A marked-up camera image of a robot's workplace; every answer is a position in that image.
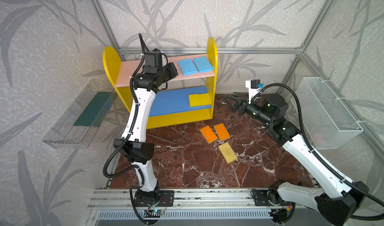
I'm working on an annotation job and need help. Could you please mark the orange sponge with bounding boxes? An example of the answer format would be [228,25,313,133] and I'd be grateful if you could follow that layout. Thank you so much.
[200,126,218,144]
[214,123,231,141]

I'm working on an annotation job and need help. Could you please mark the blue sponge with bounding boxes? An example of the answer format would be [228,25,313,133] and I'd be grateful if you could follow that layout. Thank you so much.
[193,56,214,73]
[178,59,198,76]

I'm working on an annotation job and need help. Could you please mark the pale yellow sponge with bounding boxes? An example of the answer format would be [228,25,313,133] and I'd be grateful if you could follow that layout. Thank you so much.
[218,143,238,164]

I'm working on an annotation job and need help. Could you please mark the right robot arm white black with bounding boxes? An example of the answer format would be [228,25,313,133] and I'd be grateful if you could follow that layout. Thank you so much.
[226,94,369,226]

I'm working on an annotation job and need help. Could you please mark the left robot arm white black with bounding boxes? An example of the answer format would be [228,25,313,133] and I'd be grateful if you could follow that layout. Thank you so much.
[103,62,178,207]

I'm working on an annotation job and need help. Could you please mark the yellow shelf with coloured boards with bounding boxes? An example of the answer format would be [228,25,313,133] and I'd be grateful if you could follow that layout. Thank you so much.
[102,37,218,129]

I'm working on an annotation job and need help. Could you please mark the green circuit board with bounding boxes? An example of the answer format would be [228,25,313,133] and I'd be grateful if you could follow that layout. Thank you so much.
[145,209,166,218]

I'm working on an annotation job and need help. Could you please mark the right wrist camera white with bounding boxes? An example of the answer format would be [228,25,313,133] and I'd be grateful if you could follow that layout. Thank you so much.
[246,79,264,104]

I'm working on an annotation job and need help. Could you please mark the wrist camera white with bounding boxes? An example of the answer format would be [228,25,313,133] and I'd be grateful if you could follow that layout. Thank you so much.
[143,48,163,74]
[246,79,264,104]

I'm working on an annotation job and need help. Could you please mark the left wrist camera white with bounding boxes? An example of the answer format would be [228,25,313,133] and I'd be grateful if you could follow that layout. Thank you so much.
[143,48,163,74]

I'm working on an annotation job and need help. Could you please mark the white wire mesh basket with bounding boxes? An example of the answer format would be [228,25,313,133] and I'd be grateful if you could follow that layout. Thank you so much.
[296,77,364,150]

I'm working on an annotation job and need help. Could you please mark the clear acrylic wall bin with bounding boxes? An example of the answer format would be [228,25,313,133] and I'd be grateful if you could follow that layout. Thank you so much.
[42,79,117,149]

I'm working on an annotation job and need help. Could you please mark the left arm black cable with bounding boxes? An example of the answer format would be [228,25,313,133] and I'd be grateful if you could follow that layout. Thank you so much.
[102,33,151,179]

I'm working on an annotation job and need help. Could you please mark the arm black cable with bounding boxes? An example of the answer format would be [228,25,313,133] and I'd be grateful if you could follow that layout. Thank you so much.
[251,83,384,221]
[102,33,151,179]

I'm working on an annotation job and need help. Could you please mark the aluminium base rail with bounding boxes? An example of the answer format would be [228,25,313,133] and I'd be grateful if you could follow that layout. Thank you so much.
[87,188,291,210]

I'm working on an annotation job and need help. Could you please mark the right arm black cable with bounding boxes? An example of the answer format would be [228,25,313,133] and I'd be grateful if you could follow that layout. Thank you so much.
[251,83,384,221]

